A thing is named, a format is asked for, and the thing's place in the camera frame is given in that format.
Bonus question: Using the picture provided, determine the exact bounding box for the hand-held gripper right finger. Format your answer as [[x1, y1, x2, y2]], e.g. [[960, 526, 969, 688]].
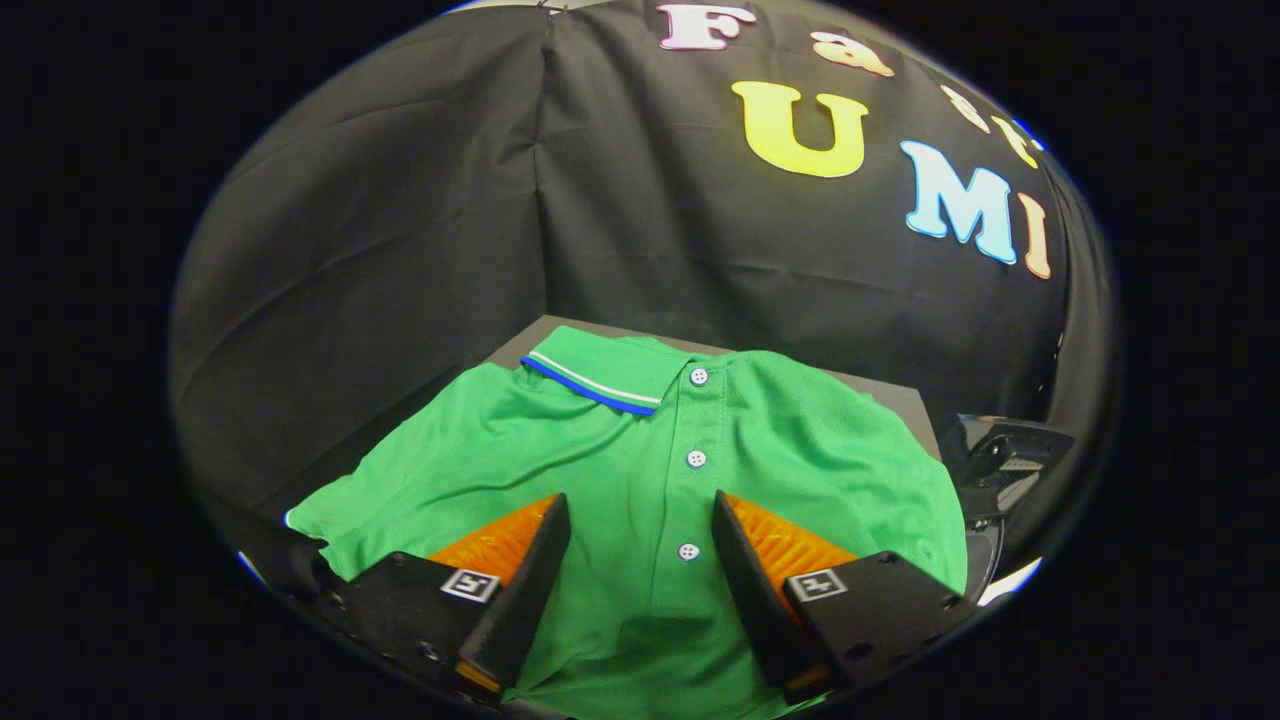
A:
[[710, 489, 979, 698]]

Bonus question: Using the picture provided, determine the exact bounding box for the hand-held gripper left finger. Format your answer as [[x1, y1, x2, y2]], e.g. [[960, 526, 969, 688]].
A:
[[316, 492, 573, 699]]

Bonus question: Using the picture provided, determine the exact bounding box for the green polo shirt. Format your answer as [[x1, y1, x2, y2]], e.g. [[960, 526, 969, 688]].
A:
[[284, 325, 970, 720]]

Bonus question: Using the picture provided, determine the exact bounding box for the grey washing machine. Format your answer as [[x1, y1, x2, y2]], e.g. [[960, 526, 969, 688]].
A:
[[962, 510, 1013, 607]]

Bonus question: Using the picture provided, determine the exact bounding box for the dark washing machine lid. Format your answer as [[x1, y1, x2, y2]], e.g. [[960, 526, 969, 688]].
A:
[[941, 412, 1078, 523]]

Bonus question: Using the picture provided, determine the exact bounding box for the grey cabinet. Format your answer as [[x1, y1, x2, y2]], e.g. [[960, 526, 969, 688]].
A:
[[486, 314, 943, 463]]

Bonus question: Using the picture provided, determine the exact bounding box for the black backdrop cloth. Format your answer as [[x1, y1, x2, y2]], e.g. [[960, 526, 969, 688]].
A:
[[167, 0, 1123, 576]]

